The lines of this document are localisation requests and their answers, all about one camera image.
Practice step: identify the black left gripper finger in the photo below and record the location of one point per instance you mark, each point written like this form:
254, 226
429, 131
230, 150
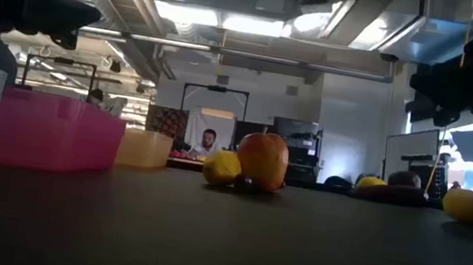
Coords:
69, 39
59, 15

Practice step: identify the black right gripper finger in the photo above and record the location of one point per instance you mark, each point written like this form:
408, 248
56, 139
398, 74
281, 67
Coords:
422, 110
440, 83

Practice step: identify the yellow lemon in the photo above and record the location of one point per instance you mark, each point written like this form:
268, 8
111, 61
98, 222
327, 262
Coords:
467, 206
221, 168
371, 182

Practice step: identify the large purple sweet potato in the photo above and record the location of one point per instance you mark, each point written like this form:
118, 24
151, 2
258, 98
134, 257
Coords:
388, 194

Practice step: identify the red and yellow apple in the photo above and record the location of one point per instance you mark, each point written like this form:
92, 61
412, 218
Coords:
262, 161

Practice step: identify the small purple sweet potato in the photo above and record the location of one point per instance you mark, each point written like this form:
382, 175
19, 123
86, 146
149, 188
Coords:
247, 183

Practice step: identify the white board panel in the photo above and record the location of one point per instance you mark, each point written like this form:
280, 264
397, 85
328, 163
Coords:
411, 144

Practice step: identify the person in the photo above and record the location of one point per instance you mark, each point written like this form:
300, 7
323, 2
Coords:
95, 95
207, 144

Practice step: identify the pink plastic basket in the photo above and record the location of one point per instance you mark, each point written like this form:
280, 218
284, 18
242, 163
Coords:
48, 135

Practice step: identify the ceiling light panel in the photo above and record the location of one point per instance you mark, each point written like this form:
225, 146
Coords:
253, 25
186, 12

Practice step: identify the patterned fabric panel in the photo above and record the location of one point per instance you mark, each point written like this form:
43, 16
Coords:
167, 121

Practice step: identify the black equipment rack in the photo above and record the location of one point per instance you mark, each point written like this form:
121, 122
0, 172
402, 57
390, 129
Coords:
298, 150

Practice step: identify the white backdrop sheet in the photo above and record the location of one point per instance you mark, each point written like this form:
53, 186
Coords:
199, 120

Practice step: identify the red table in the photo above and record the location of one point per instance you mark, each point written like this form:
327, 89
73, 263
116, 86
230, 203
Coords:
180, 156

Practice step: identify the grey ceiling pipe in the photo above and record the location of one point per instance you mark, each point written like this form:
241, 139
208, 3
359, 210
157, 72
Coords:
238, 53

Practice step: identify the black table mat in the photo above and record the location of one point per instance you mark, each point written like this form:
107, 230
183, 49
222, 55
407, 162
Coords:
222, 240

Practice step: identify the black camera rig frame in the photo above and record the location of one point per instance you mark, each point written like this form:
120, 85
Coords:
217, 88

